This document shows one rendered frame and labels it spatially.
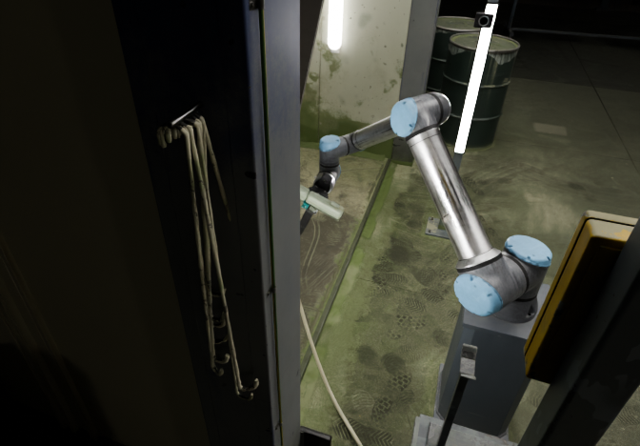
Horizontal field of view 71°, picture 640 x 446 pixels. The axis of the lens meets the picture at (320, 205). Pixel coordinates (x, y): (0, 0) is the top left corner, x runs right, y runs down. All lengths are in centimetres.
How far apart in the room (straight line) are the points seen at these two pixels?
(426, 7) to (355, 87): 77
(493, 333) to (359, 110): 243
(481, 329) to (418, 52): 229
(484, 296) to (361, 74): 247
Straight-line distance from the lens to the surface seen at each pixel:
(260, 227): 68
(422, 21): 345
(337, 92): 372
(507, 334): 170
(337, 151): 197
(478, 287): 147
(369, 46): 355
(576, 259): 60
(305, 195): 175
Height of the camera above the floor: 184
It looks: 35 degrees down
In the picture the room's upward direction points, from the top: 2 degrees clockwise
